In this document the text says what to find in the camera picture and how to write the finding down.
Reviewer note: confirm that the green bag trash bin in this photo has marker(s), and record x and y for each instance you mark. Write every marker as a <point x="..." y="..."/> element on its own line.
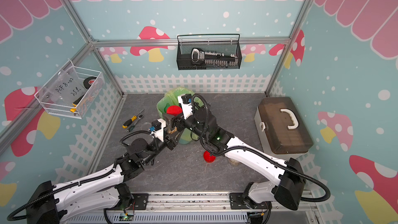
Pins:
<point x="170" y="99"/>

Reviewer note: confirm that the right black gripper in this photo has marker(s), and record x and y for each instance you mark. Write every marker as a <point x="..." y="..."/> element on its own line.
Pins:
<point x="182" y="117"/>

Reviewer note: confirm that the black mesh wall basket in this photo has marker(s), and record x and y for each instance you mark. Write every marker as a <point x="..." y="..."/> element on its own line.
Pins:
<point x="219" y="43"/>

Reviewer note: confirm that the black tape roll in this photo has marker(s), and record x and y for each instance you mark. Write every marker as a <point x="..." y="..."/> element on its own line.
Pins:
<point x="89" y="81"/>

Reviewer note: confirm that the brown lid storage box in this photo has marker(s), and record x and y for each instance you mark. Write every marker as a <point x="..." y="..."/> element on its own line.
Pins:
<point x="281" y="129"/>

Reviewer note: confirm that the yellow handle screwdriver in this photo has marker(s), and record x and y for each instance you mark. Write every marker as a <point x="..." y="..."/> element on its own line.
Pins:
<point x="130" y="121"/>

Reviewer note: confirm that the yellow black tool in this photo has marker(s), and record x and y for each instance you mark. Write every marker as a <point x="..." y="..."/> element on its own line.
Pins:
<point x="75" y="104"/>

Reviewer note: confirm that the beige lid jar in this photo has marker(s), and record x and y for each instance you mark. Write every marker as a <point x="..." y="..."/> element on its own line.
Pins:
<point x="234" y="162"/>

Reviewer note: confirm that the socket set in basket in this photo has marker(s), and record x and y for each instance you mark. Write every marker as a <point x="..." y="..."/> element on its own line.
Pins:
<point x="213" y="59"/>

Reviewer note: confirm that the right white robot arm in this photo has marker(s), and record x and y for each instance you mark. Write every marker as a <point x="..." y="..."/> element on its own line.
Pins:
<point x="287" y="184"/>

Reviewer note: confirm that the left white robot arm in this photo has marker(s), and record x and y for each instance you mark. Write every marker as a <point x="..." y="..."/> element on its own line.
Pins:
<point x="105" y="189"/>

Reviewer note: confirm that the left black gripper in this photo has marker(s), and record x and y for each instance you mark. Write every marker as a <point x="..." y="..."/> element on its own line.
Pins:
<point x="172" y="141"/>

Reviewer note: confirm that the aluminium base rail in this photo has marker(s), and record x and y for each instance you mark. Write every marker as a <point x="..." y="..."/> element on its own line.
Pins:
<point x="206" y="207"/>

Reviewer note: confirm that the peanut jar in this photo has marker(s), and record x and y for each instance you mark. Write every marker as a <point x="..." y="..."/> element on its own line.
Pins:
<point x="174" y="119"/>

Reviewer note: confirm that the clear plastic bag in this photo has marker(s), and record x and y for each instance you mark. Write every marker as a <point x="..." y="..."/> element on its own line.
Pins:
<point x="63" y="90"/>

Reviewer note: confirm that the white wire wall basket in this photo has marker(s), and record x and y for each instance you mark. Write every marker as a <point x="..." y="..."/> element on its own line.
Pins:
<point x="88" y="98"/>

